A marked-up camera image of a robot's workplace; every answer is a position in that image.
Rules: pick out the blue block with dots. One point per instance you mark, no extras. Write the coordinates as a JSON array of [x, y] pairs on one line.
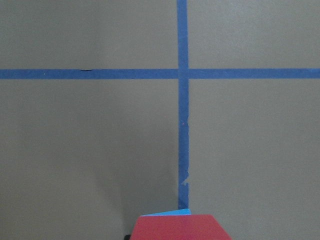
[[179, 212]]

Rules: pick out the red block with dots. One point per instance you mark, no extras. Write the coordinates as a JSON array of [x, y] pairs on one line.
[[178, 227]]

